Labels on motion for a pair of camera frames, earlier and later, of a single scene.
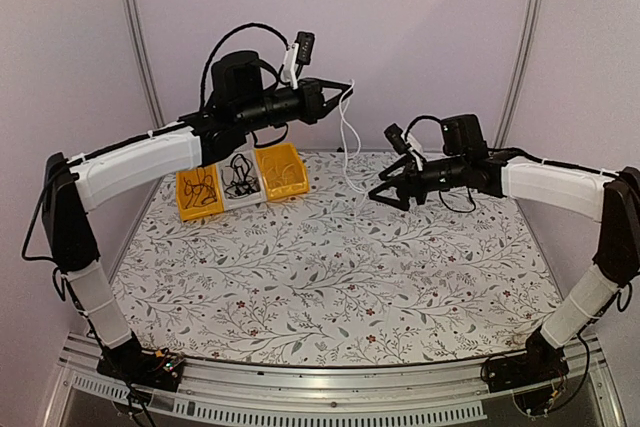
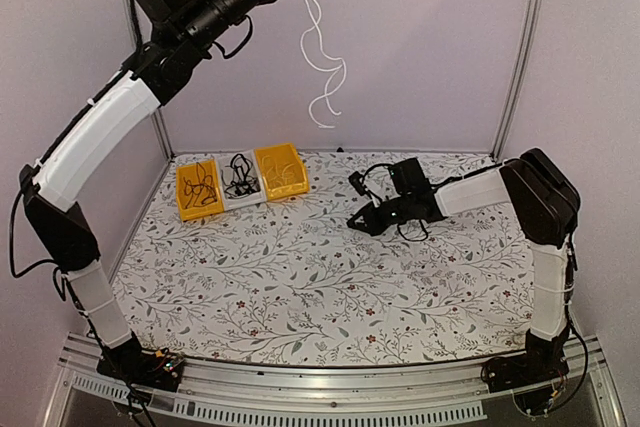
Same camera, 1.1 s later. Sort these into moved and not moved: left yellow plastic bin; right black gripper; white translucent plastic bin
Moved: right black gripper
Not moved: left yellow plastic bin; white translucent plastic bin
